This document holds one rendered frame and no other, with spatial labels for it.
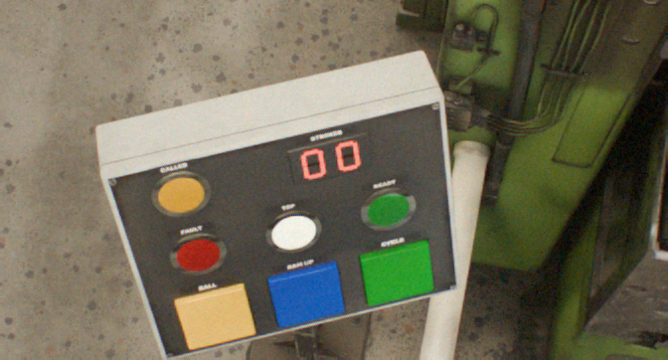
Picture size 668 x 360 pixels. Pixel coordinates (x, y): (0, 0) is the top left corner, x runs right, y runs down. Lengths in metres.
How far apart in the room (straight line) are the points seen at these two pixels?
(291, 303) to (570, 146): 0.57
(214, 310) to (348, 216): 0.18
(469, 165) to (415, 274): 0.45
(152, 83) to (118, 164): 1.34
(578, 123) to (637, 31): 0.30
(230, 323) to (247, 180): 0.19
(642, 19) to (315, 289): 0.46
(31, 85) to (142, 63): 0.22
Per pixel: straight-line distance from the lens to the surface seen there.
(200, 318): 1.40
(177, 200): 1.29
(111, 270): 2.49
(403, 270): 1.41
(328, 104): 1.28
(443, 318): 1.78
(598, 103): 1.67
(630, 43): 1.51
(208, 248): 1.34
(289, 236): 1.34
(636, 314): 1.83
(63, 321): 2.49
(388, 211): 1.35
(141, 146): 1.28
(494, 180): 1.91
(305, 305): 1.41
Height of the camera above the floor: 2.38
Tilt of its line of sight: 71 degrees down
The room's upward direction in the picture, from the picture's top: 2 degrees counter-clockwise
